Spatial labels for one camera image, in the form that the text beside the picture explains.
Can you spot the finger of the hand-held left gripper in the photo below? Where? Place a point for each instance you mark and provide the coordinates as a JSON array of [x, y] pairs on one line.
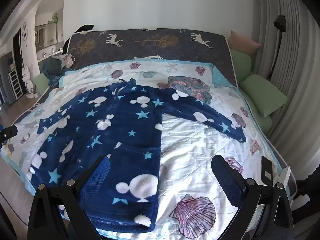
[[9, 132]]

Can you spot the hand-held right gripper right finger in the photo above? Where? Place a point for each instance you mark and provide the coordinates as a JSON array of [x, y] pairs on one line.
[[226, 177]]

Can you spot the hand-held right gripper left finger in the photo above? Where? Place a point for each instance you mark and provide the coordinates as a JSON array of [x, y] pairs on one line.
[[100, 177]]

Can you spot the blue star print fleece jacket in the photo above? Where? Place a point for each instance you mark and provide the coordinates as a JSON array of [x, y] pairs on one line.
[[112, 142]]

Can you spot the blue clothes pile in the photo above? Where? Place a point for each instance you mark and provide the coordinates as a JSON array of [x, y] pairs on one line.
[[52, 70]]

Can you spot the white seashell print quilt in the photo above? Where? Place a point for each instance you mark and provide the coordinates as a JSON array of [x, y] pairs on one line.
[[200, 140]]

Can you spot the white rack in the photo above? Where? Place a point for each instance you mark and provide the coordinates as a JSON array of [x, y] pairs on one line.
[[15, 85]]

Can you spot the white bunny figure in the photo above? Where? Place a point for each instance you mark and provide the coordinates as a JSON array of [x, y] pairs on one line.
[[29, 82]]

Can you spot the small green cushion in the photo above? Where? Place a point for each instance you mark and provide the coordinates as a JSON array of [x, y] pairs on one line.
[[41, 82]]

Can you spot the green pillow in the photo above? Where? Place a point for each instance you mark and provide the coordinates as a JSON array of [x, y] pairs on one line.
[[265, 93]]

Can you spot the folded floral cloth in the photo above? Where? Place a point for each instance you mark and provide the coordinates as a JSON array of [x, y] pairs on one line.
[[190, 86]]

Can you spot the green sofa cushion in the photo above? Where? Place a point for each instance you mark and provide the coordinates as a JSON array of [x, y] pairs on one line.
[[241, 65]]

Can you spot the grey pleated curtain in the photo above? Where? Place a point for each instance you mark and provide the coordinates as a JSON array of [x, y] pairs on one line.
[[295, 80]]

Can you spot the green potted plant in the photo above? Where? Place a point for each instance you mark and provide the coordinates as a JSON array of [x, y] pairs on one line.
[[55, 18]]

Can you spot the pink pillow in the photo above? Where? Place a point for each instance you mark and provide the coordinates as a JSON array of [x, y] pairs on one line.
[[242, 42]]

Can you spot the dark deer print mattress cover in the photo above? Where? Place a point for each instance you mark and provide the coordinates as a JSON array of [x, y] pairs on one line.
[[150, 47]]

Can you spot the black floor lamp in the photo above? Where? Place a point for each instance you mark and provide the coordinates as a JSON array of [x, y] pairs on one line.
[[279, 22]]

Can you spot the wall mirror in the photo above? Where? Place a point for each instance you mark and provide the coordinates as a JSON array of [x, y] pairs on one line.
[[46, 36]]

